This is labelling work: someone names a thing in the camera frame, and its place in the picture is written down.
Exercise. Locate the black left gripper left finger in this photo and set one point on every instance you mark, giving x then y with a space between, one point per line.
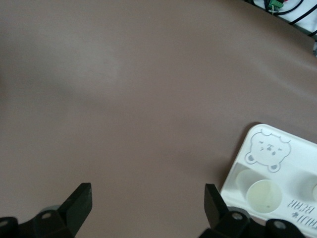
74 210

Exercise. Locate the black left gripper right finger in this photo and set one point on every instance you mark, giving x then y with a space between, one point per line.
218 213

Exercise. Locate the white plastic cup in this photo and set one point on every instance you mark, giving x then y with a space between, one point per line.
263 196

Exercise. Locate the green terminal connector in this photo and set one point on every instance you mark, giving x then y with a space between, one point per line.
275 3

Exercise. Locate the cream bear print tray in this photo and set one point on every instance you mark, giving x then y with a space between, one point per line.
297 158

